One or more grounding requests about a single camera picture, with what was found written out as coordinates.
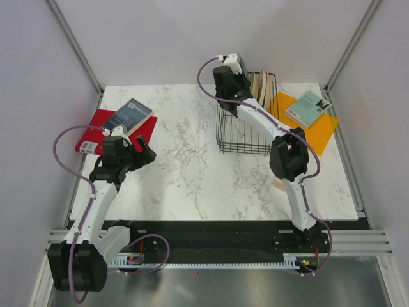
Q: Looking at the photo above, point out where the black wire dish rack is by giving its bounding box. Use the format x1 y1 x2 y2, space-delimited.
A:
216 72 278 155

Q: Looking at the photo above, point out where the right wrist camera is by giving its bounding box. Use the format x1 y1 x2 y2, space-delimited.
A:
217 53 242 75

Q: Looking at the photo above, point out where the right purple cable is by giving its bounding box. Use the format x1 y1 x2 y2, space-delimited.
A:
196 56 333 278

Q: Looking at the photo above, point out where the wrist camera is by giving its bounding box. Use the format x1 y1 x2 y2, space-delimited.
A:
102 125 132 145
217 53 242 75

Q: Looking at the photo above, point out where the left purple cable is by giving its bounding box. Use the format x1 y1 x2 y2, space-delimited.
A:
52 125 170 304

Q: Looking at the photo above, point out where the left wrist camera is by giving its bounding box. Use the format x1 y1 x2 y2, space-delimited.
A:
102 125 132 145

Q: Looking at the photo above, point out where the red notebook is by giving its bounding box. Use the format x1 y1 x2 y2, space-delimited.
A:
74 109 158 156

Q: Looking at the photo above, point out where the orange translucent cutting mat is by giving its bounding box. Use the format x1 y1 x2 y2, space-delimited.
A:
268 91 339 156

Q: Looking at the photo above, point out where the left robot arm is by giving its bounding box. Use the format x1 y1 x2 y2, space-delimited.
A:
47 136 156 292

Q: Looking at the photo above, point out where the beige bird plate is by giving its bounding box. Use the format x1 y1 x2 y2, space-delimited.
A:
249 72 259 101
263 72 274 112

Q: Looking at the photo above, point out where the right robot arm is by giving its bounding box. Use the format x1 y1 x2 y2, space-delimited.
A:
212 54 316 252

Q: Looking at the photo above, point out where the purple cable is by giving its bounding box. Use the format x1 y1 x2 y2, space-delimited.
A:
52 125 170 304
196 56 333 278

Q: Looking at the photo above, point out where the white slotted cable duct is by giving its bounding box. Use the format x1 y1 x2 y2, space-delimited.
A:
108 254 300 269

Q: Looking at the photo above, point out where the dark teal ceramic plate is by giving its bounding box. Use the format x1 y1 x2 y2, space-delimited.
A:
239 57 249 81

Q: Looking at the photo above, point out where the light teal paperback book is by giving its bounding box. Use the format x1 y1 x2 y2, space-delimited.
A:
284 91 332 129

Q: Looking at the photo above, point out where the dark blue book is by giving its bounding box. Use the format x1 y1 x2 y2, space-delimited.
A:
103 98 154 136

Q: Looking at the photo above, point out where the pink cube power adapter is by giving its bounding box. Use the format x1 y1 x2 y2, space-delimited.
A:
274 178 286 192

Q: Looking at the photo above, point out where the beige and blue plate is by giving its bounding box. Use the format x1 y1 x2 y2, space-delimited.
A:
258 71 272 110

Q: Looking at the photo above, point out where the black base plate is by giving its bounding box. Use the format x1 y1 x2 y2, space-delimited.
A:
102 220 330 263

